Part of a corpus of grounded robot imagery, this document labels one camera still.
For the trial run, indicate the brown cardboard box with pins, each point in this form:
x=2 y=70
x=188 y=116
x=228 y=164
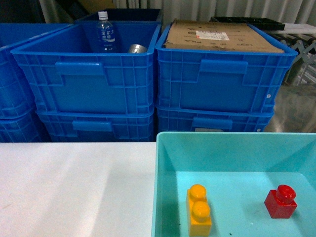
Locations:
x=214 y=36

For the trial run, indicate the yellow two-stud block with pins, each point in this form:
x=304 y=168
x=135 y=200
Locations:
x=198 y=211

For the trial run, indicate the red one-stud block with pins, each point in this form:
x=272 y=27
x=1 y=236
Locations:
x=280 y=202

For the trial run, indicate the lower right blue crate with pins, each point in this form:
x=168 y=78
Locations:
x=189 y=120

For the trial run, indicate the blue crate with cardboard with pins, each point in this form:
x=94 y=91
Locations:
x=223 y=81

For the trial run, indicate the silver metal cup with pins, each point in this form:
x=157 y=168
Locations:
x=137 y=48

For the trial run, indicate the clear water bottle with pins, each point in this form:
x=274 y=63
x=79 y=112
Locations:
x=106 y=34

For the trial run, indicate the teal plastic tray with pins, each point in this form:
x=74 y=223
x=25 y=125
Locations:
x=237 y=170

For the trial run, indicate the lower middle blue crate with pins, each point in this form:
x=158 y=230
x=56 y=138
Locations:
x=84 y=127

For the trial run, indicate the blue crate with bottle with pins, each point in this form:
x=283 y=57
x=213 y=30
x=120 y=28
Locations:
x=68 y=73

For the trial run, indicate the dark blue rear crate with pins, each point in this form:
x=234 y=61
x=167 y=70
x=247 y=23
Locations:
x=134 y=15

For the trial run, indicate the left lower blue crate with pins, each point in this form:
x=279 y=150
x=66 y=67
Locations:
x=24 y=129

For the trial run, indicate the left upper blue crate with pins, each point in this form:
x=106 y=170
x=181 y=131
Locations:
x=16 y=97

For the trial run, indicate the black plastic tray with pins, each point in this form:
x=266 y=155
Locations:
x=264 y=24

